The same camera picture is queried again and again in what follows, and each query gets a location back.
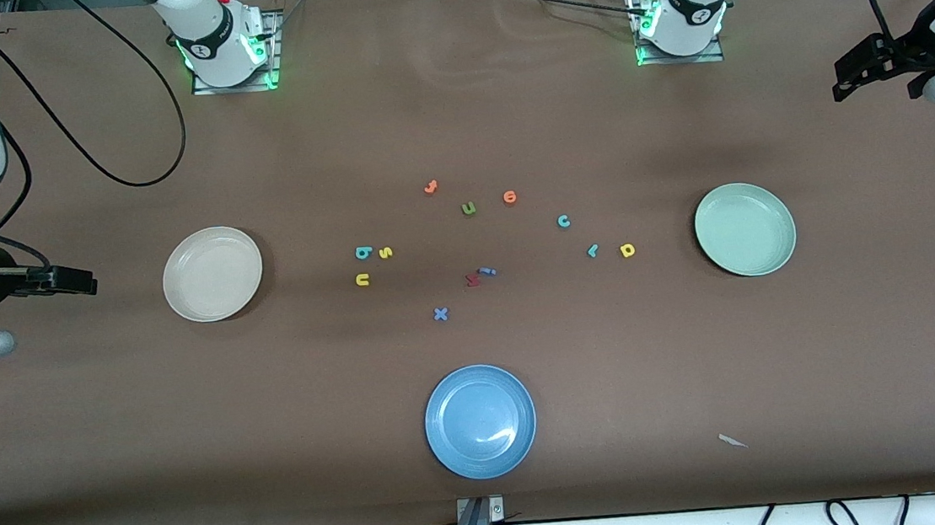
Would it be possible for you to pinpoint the beige brown plate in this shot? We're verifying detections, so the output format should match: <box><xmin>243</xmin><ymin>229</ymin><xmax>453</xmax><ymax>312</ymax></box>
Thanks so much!
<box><xmin>159</xmin><ymin>222</ymin><xmax>268</xmax><ymax>327</ymax></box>

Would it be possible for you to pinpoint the light green plate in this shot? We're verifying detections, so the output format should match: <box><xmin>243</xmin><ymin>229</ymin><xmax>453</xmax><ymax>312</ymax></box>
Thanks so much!
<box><xmin>691</xmin><ymin>178</ymin><xmax>801</xmax><ymax>282</ymax></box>

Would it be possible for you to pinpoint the brown table cover sheet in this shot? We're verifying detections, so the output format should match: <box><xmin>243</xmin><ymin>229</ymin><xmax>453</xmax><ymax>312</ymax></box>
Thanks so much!
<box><xmin>0</xmin><ymin>0</ymin><xmax>935</xmax><ymax>525</ymax></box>

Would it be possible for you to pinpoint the blue plate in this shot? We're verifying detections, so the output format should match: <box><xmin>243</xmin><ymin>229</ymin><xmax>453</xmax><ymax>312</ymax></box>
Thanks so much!
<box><xmin>420</xmin><ymin>360</ymin><xmax>542</xmax><ymax>485</ymax></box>

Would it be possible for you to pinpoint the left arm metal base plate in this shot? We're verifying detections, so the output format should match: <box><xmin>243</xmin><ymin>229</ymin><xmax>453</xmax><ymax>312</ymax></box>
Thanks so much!
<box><xmin>631</xmin><ymin>0</ymin><xmax>726</xmax><ymax>69</ymax></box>

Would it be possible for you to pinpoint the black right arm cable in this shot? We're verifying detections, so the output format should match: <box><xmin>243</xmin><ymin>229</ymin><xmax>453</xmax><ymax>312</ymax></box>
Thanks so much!
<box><xmin>0</xmin><ymin>0</ymin><xmax>199</xmax><ymax>279</ymax></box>

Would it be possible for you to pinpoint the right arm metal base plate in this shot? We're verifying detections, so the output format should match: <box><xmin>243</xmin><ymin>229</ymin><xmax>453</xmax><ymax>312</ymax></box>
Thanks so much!
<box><xmin>185</xmin><ymin>8</ymin><xmax>285</xmax><ymax>98</ymax></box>

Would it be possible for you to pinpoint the silver camera mount bracket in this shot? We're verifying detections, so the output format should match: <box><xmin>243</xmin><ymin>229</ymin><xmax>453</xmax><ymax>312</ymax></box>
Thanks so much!
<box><xmin>455</xmin><ymin>494</ymin><xmax>507</xmax><ymax>525</ymax></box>

